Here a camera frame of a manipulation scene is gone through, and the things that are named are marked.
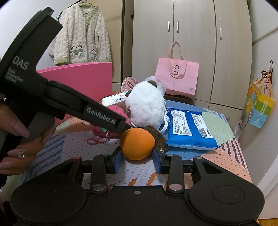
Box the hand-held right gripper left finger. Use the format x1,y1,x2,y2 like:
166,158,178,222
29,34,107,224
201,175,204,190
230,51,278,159
49,149,123,195

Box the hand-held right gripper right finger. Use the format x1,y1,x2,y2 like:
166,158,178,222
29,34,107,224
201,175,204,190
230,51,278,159
152,145,232,193

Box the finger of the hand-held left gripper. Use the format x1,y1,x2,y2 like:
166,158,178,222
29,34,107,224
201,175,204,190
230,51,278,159
112,118,132,134

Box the pink fuzzy strawberry plush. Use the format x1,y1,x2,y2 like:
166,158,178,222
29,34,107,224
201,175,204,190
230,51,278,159
91,104,131,139

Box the orange soft ball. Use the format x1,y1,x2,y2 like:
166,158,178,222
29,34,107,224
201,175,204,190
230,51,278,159
120,128,156,161

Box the white tissue packet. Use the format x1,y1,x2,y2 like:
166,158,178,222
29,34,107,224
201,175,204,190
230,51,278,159
102,91,128,107

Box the white plush toy brown ears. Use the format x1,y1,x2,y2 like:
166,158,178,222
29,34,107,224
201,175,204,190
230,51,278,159
125,79,170,152

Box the pink cardboard box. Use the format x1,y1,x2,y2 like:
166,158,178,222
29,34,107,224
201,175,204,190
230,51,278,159
36,62,113,127

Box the person's left hand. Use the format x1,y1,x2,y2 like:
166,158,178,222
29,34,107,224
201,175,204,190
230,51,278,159
0,102,56,175

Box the blue wet wipes packet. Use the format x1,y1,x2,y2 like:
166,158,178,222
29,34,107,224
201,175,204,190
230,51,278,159
166,107,226,150

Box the pink floral cloth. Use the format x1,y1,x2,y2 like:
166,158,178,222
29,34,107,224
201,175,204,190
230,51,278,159
120,76,139,94

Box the patchwork blanket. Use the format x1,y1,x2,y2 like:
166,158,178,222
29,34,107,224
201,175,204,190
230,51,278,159
21,99,253,188

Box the cream fluffy robe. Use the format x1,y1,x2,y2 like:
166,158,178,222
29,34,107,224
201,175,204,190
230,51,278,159
53,2,112,66

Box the black suitcase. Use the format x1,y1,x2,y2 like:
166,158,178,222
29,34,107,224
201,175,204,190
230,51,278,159
163,94,195,106

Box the pink tote bag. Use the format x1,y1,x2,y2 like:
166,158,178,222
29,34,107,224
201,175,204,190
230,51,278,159
155,41,199,96

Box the colourful paper bag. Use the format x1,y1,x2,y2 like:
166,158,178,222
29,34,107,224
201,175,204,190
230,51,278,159
243,60,275,129

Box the beige wardrobe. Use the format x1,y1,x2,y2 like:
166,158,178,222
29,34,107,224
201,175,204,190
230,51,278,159
131,0,253,111

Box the pink bead chain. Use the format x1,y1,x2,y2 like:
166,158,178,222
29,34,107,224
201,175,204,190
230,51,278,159
86,137,113,146

